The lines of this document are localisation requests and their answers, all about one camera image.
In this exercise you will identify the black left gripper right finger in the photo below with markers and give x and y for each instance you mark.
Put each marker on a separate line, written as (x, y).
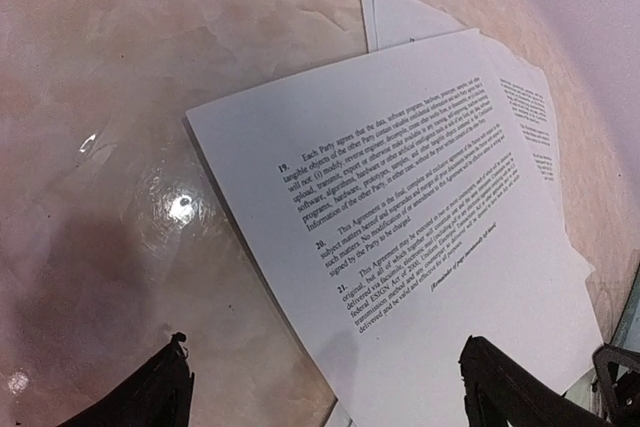
(499, 392)

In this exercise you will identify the metal folder clip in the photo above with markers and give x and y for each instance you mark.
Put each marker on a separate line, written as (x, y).
(617, 371)

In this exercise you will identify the green file folder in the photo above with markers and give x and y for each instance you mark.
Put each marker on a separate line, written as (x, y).
(585, 392)

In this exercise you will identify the white paper stack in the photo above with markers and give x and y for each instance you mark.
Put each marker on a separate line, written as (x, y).
(500, 77)

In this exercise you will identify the white printed top sheet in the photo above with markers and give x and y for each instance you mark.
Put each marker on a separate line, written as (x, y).
(410, 376)

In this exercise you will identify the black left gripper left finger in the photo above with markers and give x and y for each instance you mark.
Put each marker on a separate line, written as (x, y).
(159, 393)

